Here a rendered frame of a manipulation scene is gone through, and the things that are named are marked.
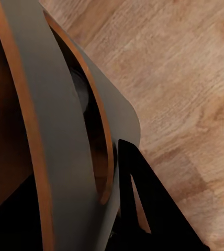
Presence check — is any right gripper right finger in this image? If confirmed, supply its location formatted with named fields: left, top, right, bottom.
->
left=118, top=139, right=208, bottom=251

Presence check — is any trash can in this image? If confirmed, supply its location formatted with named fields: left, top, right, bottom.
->
left=0, top=0, right=141, bottom=251

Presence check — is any can of soda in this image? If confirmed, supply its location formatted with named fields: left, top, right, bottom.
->
left=68, top=67, right=104, bottom=139

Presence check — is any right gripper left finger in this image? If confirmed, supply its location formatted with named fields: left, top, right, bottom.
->
left=0, top=172, right=43, bottom=251

